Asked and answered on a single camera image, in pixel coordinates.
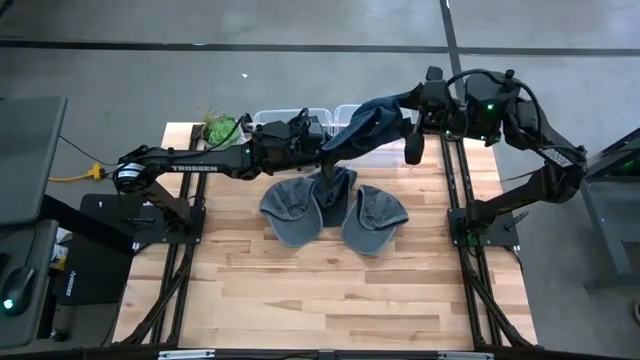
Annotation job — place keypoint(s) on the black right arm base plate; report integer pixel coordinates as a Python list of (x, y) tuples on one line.
[(505, 235)]

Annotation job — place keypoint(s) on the silver frame bracket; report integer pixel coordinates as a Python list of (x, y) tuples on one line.
[(185, 354), (465, 356)]

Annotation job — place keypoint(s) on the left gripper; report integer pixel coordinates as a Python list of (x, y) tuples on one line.
[(290, 145)]

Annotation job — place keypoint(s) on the grey metal side desk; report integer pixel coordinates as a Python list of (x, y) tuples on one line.
[(607, 240)]

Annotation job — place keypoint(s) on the clear plastic bin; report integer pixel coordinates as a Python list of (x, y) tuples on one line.
[(280, 115), (380, 157)]

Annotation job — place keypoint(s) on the grey desk with mouse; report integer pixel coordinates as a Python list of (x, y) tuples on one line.
[(20, 240)]

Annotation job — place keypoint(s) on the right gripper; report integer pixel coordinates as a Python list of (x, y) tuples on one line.
[(445, 110)]

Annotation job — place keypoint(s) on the black Trossen case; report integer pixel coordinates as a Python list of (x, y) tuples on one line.
[(95, 270)]

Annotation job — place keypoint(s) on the black computer mouse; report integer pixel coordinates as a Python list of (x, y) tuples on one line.
[(17, 290)]

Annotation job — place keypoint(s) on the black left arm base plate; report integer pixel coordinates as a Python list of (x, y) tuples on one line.
[(150, 235)]

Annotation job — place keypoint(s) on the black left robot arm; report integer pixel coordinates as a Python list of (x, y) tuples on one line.
[(195, 167)]

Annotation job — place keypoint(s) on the black aluminium table frame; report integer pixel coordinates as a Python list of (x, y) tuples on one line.
[(470, 265)]

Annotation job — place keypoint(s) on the succulent in patterned pot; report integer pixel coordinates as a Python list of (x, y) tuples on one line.
[(220, 131)]

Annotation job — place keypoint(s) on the grey baseball cap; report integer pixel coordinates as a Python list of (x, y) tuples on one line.
[(375, 215), (290, 200)]

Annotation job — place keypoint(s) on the small white yellow box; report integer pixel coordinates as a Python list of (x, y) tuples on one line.
[(60, 250)]

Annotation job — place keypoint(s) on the grey flat monitor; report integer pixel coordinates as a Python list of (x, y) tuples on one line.
[(30, 150)]

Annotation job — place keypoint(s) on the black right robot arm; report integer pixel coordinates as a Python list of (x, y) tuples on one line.
[(530, 192)]

